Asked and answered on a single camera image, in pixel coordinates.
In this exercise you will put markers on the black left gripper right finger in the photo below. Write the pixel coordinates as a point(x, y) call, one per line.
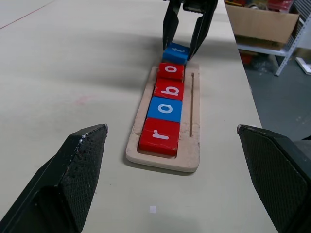
point(279, 182)

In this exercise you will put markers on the blue letter o block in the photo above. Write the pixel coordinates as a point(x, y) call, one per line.
point(155, 114)

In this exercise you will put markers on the red letter r block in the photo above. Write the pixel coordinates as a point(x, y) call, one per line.
point(150, 145)

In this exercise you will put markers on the red letter b block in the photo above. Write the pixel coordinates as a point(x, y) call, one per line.
point(167, 83)

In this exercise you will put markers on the small white tape piece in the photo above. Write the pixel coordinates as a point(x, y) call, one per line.
point(152, 209)

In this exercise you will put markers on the blue letter t block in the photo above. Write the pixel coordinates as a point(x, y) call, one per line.
point(175, 57)

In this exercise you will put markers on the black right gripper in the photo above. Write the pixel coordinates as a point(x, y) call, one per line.
point(194, 6)

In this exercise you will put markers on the red letter o block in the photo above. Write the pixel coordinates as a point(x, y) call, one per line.
point(162, 68)

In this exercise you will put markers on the wooden letter tray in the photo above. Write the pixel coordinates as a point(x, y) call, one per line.
point(192, 150)

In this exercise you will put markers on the white flat floor item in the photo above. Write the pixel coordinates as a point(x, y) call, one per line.
point(303, 65)

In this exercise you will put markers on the white metal shelf rack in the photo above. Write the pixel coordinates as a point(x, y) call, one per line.
point(289, 52)

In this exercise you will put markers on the brown cardboard box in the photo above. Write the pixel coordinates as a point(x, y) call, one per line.
point(262, 24)

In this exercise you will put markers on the red box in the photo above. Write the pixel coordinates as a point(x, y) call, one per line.
point(279, 3)

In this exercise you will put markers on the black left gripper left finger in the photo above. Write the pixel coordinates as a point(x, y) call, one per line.
point(60, 184)

